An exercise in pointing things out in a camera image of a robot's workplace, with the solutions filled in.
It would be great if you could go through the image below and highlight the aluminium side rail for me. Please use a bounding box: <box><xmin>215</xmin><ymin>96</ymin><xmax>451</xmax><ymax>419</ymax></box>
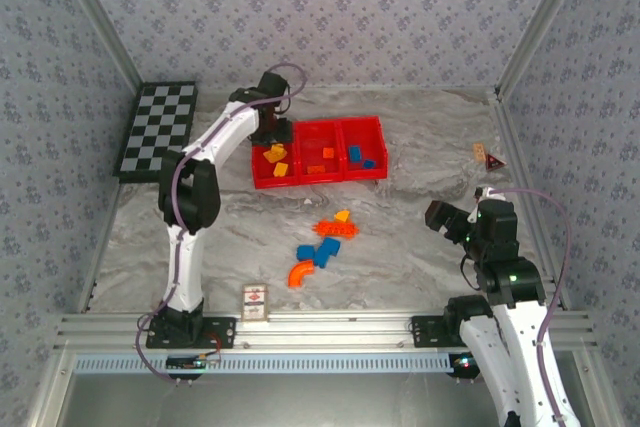
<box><xmin>489</xmin><ymin>94</ymin><xmax>574</xmax><ymax>311</ymax></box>
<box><xmin>77</xmin><ymin>181</ymin><xmax>124</xmax><ymax>313</ymax></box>

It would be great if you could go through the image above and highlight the orange curved lego piece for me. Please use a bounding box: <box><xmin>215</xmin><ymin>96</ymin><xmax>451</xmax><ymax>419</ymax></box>
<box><xmin>287</xmin><ymin>260</ymin><xmax>316</xmax><ymax>289</ymax></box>

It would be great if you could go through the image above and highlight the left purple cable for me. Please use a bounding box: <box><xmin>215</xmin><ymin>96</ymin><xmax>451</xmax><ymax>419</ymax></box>
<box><xmin>135</xmin><ymin>62</ymin><xmax>308</xmax><ymax>383</ymax></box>

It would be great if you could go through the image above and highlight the aluminium back rail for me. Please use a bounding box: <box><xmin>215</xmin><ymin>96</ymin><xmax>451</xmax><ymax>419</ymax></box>
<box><xmin>194</xmin><ymin>85</ymin><xmax>499</xmax><ymax>94</ymax></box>

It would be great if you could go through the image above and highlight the left circuit board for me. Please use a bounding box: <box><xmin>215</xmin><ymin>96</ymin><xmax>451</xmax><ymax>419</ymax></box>
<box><xmin>166</xmin><ymin>355</ymin><xmax>221</xmax><ymax>373</ymax></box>

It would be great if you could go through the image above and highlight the orange long lego plate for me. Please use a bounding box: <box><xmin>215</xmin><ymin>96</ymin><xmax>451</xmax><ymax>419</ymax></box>
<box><xmin>311</xmin><ymin>218</ymin><xmax>362</xmax><ymax>239</ymax></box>

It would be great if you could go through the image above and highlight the blue L-shaped lego brick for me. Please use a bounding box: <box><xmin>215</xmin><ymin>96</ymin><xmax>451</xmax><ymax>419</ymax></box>
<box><xmin>313</xmin><ymin>237</ymin><xmax>342</xmax><ymax>270</ymax></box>

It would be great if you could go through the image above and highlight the black mount plate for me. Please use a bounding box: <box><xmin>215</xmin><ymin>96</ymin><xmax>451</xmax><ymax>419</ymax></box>
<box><xmin>145</xmin><ymin>315</ymin><xmax>237</xmax><ymax>350</ymax></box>
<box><xmin>410</xmin><ymin>315</ymin><xmax>466</xmax><ymax>348</ymax></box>

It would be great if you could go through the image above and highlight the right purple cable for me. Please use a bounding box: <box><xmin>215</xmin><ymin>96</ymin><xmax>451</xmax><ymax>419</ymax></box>
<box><xmin>487</xmin><ymin>187</ymin><xmax>574</xmax><ymax>423</ymax></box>

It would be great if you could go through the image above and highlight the aluminium front rail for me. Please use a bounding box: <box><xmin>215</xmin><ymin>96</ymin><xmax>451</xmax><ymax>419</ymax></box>
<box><xmin>53</xmin><ymin>310</ymin><xmax>599</xmax><ymax>352</ymax></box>

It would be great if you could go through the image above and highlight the circuit board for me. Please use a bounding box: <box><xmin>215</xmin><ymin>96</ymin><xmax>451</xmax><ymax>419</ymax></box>
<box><xmin>166</xmin><ymin>355</ymin><xmax>221</xmax><ymax>373</ymax></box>
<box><xmin>449</xmin><ymin>354</ymin><xmax>481</xmax><ymax>373</ymax></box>

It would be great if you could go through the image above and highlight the red black wire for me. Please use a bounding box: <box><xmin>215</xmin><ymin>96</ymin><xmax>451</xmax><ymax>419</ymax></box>
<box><xmin>207</xmin><ymin>329</ymin><xmax>225</xmax><ymax>363</ymax></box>

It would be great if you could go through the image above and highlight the black grey checkerboard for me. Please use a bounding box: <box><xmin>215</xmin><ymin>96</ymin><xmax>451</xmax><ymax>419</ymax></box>
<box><xmin>112</xmin><ymin>80</ymin><xmax>200</xmax><ymax>184</ymax></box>

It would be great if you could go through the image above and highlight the right black mount plate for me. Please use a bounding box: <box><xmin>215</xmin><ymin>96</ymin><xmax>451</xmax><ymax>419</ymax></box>
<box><xmin>410</xmin><ymin>315</ymin><xmax>466</xmax><ymax>348</ymax></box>

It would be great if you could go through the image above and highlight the left black mount plate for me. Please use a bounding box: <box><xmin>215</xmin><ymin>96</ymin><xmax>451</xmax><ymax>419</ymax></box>
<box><xmin>145</xmin><ymin>315</ymin><xmax>237</xmax><ymax>350</ymax></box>

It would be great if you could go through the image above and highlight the red three-compartment tray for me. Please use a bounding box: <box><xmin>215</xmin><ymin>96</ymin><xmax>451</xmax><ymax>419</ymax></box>
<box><xmin>249</xmin><ymin>115</ymin><xmax>390</xmax><ymax>191</ymax></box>

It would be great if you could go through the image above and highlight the purple cable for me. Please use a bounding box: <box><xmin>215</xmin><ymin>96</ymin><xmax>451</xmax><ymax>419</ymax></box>
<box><xmin>135</xmin><ymin>62</ymin><xmax>308</xmax><ymax>383</ymax></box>
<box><xmin>487</xmin><ymin>187</ymin><xmax>574</xmax><ymax>423</ymax></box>

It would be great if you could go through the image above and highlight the aluminium corner post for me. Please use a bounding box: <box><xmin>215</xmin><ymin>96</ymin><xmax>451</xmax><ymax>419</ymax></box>
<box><xmin>496</xmin><ymin>0</ymin><xmax>596</xmax><ymax>98</ymax></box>
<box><xmin>49</xmin><ymin>0</ymin><xmax>144</xmax><ymax>93</ymax></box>

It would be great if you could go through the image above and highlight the right circuit board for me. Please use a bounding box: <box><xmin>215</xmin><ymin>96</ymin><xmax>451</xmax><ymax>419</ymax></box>
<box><xmin>449</xmin><ymin>354</ymin><xmax>481</xmax><ymax>373</ymax></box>

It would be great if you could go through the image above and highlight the playing card box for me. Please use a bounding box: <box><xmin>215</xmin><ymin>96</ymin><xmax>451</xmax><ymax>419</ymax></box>
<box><xmin>240</xmin><ymin>283</ymin><xmax>270</xmax><ymax>328</ymax></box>

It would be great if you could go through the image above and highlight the slotted cable duct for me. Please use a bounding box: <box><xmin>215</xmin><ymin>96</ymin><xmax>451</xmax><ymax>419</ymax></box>
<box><xmin>73</xmin><ymin>352</ymin><xmax>454</xmax><ymax>374</ymax></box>

